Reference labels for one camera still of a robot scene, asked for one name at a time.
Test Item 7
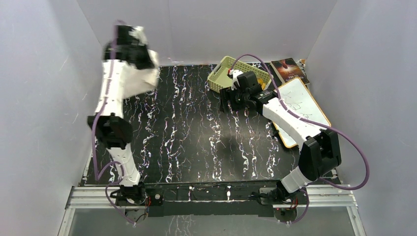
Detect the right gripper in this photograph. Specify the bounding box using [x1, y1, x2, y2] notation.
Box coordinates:
[220, 85, 249, 114]

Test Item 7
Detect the light green plastic basket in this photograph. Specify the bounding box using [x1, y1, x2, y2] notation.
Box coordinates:
[207, 56, 271, 93]

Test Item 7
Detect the cream white towel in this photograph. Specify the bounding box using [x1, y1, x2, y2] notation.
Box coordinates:
[122, 49, 159, 99]

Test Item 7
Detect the brown and yellow towel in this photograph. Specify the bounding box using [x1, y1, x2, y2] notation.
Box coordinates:
[257, 78, 269, 90]

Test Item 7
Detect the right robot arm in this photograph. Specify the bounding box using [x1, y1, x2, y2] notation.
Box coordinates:
[220, 70, 341, 205]

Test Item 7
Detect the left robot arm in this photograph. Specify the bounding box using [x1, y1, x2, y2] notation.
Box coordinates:
[87, 25, 159, 205]

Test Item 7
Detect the dark cover book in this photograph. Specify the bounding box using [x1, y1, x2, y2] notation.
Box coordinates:
[270, 58, 310, 86]

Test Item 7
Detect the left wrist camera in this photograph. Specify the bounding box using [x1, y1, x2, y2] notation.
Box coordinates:
[129, 26, 148, 46]

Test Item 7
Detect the whiteboard with wooden frame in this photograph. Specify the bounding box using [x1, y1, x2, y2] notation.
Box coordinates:
[272, 77, 331, 149]

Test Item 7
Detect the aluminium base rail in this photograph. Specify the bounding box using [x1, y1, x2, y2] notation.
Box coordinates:
[66, 184, 357, 208]

